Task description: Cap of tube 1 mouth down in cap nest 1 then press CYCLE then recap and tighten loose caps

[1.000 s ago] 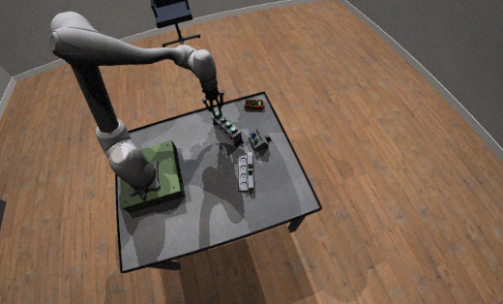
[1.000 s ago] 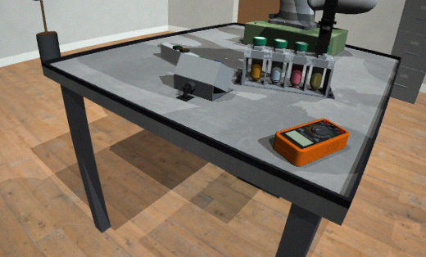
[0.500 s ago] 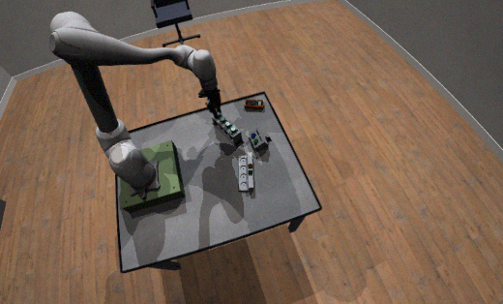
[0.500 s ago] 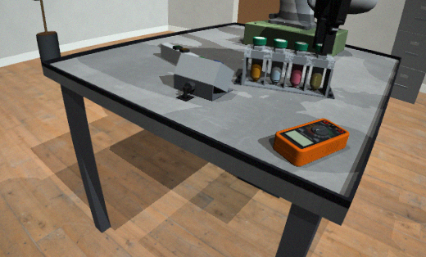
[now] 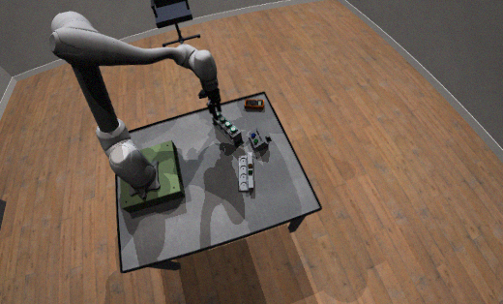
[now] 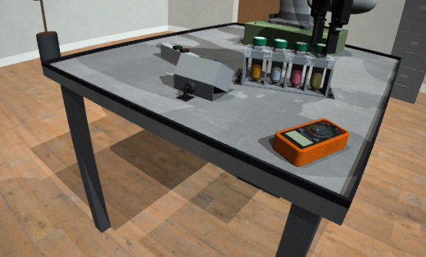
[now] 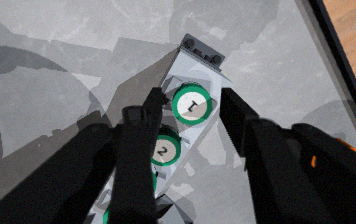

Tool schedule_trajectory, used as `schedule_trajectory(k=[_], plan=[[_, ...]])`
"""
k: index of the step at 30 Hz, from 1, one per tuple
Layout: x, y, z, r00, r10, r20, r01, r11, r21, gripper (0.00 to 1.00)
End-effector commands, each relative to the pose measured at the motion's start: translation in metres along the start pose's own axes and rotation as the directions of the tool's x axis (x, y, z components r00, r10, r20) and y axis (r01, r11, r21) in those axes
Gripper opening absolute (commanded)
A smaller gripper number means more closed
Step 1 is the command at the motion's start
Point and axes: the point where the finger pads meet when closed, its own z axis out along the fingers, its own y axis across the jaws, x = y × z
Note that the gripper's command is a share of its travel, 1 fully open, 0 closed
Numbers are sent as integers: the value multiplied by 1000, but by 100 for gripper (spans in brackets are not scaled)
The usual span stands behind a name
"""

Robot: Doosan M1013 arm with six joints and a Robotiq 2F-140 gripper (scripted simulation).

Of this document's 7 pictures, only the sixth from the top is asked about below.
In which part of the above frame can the black table edge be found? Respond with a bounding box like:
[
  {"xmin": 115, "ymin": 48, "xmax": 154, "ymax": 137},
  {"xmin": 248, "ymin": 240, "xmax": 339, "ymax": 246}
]
[{"xmin": 41, "ymin": 22, "xmax": 401, "ymax": 209}]

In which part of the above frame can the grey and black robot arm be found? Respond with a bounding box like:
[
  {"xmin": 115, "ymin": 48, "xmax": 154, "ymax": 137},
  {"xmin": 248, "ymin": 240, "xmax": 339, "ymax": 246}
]
[{"xmin": 269, "ymin": 0, "xmax": 378, "ymax": 30}]

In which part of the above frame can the orange digital multimeter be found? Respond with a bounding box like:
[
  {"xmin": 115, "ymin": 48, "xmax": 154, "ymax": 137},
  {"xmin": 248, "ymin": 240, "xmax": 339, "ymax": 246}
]
[{"xmin": 273, "ymin": 119, "xmax": 349, "ymax": 166}]

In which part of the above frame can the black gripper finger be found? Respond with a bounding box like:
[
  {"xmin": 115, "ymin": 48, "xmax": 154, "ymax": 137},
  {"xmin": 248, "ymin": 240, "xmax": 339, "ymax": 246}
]
[
  {"xmin": 324, "ymin": 0, "xmax": 354, "ymax": 54},
  {"xmin": 310, "ymin": 0, "xmax": 331, "ymax": 47}
]

